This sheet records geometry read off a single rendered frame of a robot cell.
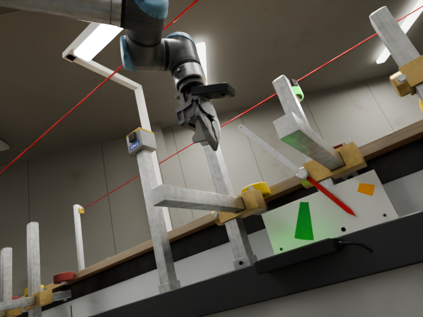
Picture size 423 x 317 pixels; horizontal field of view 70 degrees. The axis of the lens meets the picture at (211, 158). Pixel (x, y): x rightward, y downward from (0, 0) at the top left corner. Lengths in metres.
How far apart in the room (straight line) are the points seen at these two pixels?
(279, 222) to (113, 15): 0.60
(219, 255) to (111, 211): 3.91
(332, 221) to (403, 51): 0.38
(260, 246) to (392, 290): 0.42
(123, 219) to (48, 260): 1.17
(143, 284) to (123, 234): 3.47
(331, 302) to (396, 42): 0.55
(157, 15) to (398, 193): 0.73
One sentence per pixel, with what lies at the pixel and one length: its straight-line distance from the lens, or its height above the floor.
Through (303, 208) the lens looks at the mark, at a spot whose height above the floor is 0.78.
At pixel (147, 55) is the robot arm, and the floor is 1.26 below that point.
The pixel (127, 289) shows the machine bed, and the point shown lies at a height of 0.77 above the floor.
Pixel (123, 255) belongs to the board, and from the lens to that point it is 1.30.
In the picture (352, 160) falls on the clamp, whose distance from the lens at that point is 0.68.
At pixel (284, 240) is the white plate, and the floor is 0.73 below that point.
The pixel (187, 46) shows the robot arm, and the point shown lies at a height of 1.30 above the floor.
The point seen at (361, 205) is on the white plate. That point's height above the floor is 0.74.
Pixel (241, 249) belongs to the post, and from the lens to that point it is 0.77.
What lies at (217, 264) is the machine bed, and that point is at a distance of 1.07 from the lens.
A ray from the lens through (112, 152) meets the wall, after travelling 5.24.
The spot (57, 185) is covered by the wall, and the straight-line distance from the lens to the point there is 5.36.
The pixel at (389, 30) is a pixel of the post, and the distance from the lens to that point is 0.78.
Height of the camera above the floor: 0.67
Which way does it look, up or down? 23 degrees up
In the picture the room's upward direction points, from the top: 16 degrees counter-clockwise
